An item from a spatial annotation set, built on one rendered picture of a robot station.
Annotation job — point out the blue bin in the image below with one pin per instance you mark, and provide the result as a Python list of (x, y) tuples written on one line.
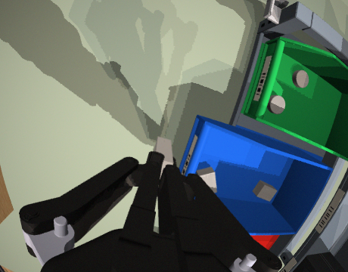
[(239, 165)]

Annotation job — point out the beige round disc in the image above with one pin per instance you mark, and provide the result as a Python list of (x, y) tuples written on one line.
[(276, 104), (300, 78)]

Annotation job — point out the green bin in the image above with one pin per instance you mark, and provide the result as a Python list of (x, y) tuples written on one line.
[(318, 112)]

